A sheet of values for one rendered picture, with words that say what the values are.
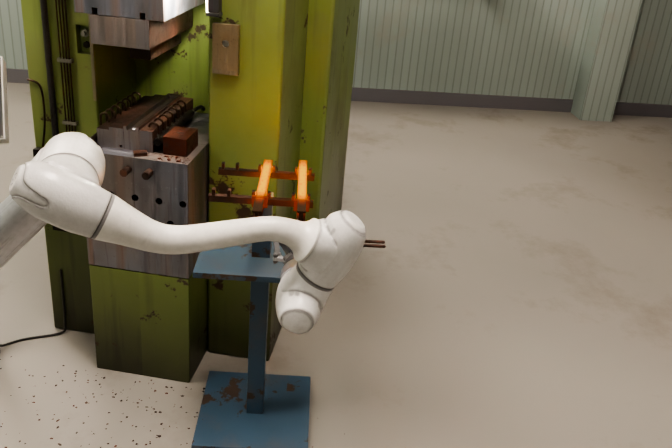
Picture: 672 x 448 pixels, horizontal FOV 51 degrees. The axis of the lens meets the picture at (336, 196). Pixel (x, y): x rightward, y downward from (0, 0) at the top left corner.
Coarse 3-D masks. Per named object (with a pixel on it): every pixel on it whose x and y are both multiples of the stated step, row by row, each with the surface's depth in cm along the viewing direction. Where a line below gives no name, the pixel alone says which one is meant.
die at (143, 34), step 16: (96, 16) 224; (112, 16) 224; (176, 16) 246; (192, 16) 262; (96, 32) 226; (112, 32) 225; (128, 32) 225; (144, 32) 224; (160, 32) 233; (176, 32) 248; (144, 48) 226
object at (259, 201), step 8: (264, 160) 234; (272, 160) 234; (264, 168) 227; (264, 176) 221; (264, 184) 216; (256, 192) 210; (264, 192) 210; (256, 200) 204; (264, 200) 206; (256, 208) 199; (256, 216) 198
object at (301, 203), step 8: (304, 160) 236; (304, 168) 230; (304, 176) 224; (304, 184) 218; (304, 192) 212; (296, 200) 205; (304, 200) 205; (296, 208) 206; (304, 208) 200; (296, 216) 204; (304, 216) 204
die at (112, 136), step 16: (144, 96) 277; (160, 96) 275; (128, 112) 257; (144, 112) 253; (160, 112) 256; (96, 128) 240; (112, 128) 239; (144, 128) 240; (160, 128) 245; (112, 144) 242; (128, 144) 241; (144, 144) 240
